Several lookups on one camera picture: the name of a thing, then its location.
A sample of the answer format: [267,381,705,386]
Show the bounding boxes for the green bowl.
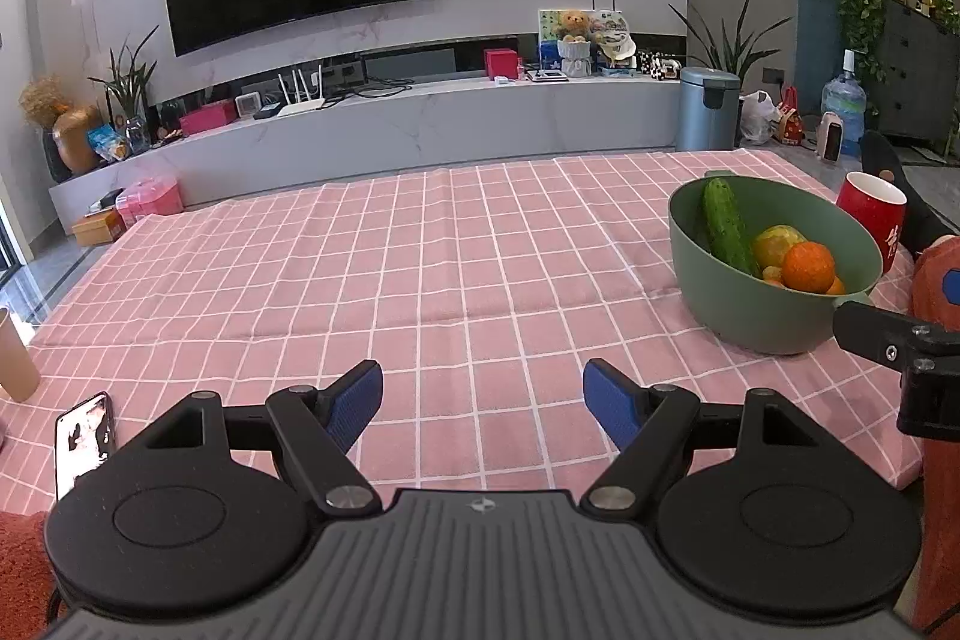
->
[667,169,886,357]

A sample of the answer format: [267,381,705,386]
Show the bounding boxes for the green plant in glass vase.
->
[88,25,162,155]

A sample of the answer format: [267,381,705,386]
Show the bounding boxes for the beige cup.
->
[0,308,40,402]

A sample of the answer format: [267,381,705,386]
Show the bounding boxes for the black white figurines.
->
[637,51,685,82]

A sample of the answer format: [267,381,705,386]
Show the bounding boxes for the green cucumber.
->
[703,177,760,277]

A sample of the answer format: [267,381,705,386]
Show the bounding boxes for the white router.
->
[277,70,326,115]

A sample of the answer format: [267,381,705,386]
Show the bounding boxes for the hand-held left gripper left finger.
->
[139,359,385,515]

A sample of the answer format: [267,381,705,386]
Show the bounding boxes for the pink checked tablecloth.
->
[0,149,927,521]

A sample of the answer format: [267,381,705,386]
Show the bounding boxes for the blue water jug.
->
[820,49,869,157]

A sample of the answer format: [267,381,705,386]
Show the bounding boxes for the pink storage box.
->
[116,175,185,225]

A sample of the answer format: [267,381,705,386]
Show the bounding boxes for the black smartphone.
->
[55,391,117,502]

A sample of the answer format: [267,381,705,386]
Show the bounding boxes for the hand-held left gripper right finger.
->
[579,359,822,515]

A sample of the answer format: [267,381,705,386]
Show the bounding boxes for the white plastic bag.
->
[739,89,781,146]

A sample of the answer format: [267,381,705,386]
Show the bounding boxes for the blue snack bag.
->
[88,126,132,163]

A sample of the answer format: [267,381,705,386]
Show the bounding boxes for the red mug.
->
[836,171,908,274]

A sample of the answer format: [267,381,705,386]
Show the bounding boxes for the orange fuzzy cloth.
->
[0,511,57,640]
[911,235,960,633]

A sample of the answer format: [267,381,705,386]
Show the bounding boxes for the white plush hat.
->
[596,29,637,69]

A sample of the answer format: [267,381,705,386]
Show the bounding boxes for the teddy bear bouquet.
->
[559,10,595,79]

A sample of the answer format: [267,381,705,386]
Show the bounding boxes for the golden brown vase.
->
[52,106,102,175]

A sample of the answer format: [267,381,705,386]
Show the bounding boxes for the grey marble television bench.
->
[49,77,683,229]

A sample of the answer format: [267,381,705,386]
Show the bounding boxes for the dried flowers in dark vase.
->
[19,76,68,184]

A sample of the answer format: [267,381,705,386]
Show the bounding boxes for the long leaf potted plant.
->
[667,0,792,86]

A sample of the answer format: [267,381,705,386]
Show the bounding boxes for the grey cabinet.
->
[874,0,960,146]

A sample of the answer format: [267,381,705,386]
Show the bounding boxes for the yellow green lemon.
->
[752,225,797,270]

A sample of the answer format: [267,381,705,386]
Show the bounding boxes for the blue grey trash can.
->
[677,66,742,154]

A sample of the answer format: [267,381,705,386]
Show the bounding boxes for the small white heater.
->
[814,111,845,163]

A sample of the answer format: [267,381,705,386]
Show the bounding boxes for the wooden box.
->
[71,211,127,245]

